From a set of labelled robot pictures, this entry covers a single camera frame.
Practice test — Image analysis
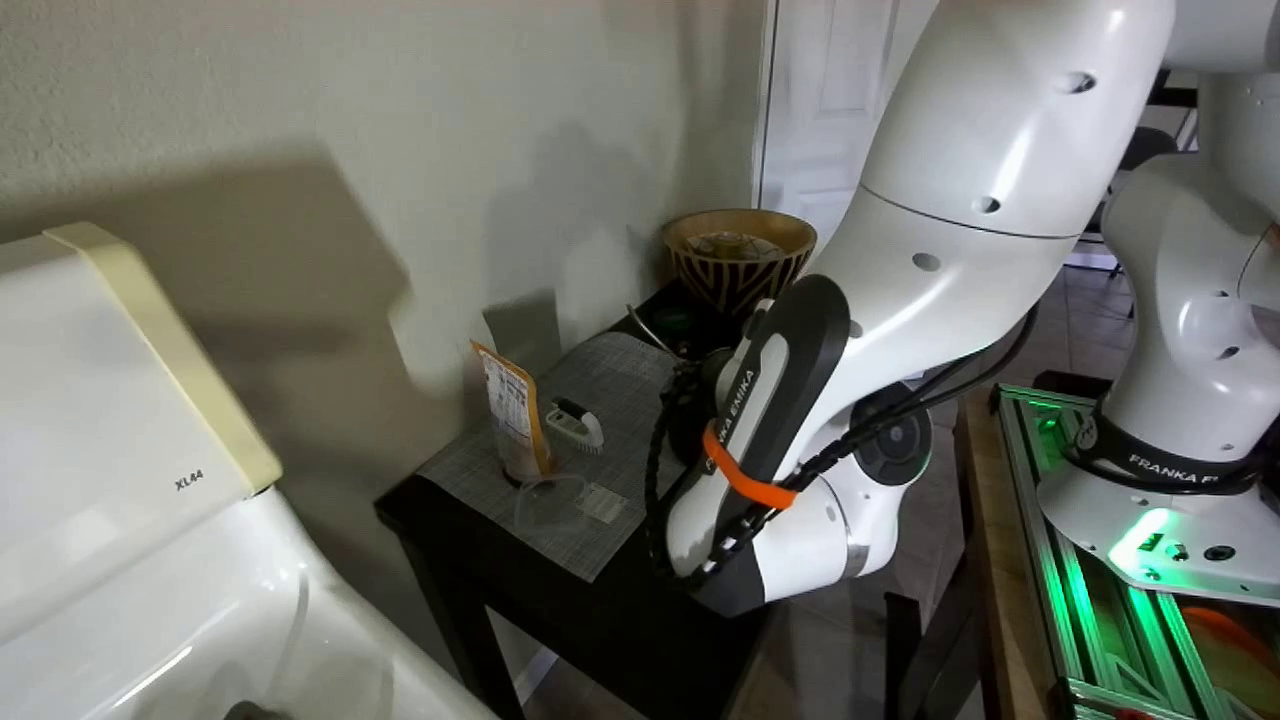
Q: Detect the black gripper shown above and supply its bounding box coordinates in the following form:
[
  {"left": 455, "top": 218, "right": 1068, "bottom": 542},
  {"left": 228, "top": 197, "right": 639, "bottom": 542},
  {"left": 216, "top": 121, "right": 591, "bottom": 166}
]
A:
[{"left": 669, "top": 356, "right": 734, "bottom": 456}]

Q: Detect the grey placemat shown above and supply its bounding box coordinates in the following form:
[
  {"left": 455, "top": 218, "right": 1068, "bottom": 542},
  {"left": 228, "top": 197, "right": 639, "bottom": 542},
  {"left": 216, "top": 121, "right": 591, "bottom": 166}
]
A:
[{"left": 437, "top": 330, "right": 734, "bottom": 587}]

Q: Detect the small white box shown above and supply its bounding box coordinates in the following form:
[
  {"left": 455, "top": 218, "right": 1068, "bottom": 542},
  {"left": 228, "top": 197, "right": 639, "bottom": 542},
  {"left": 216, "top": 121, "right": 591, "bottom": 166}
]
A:
[{"left": 539, "top": 396, "right": 609, "bottom": 451}]

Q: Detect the patterned woven bowl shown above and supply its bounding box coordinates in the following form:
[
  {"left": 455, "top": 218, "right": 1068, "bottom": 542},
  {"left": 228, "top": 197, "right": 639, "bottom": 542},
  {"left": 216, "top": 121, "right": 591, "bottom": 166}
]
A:
[{"left": 659, "top": 205, "right": 822, "bottom": 324}]

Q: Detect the orange printed pouch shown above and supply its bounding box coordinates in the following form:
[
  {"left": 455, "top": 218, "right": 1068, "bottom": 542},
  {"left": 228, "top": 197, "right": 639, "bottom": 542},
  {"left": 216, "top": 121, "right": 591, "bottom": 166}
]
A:
[{"left": 465, "top": 335, "right": 559, "bottom": 488}]

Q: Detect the black side table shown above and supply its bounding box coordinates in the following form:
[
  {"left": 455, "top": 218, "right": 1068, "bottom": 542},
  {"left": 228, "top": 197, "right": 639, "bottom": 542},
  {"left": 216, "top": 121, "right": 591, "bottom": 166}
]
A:
[{"left": 371, "top": 279, "right": 779, "bottom": 720}]

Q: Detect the white panel door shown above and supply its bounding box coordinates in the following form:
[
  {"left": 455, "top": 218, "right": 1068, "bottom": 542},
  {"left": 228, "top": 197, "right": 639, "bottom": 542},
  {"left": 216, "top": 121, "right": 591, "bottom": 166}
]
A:
[{"left": 756, "top": 0, "right": 942, "bottom": 252}]

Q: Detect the wooden board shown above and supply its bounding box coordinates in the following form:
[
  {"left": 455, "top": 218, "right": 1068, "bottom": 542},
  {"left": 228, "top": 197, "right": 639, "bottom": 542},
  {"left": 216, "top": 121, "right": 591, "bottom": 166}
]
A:
[{"left": 953, "top": 382, "right": 1063, "bottom": 720}]

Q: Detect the white stove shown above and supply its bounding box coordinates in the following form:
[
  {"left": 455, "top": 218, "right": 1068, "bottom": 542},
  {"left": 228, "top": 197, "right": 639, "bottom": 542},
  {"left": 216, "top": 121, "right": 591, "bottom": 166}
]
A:
[{"left": 0, "top": 219, "right": 501, "bottom": 720}]

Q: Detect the orange velcro strap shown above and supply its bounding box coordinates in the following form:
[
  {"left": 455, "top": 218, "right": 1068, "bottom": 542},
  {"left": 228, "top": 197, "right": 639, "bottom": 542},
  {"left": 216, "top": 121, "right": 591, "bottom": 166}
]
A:
[{"left": 700, "top": 426, "right": 805, "bottom": 513}]

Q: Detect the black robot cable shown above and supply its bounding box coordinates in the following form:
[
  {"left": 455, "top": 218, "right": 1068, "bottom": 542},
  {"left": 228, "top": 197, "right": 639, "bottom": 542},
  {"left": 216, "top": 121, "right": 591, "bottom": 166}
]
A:
[{"left": 639, "top": 301, "right": 1049, "bottom": 517}]

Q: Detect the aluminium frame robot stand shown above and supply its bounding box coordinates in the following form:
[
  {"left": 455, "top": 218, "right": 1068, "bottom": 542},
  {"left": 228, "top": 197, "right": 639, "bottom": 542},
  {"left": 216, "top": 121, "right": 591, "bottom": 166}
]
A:
[{"left": 998, "top": 382, "right": 1280, "bottom": 720}]

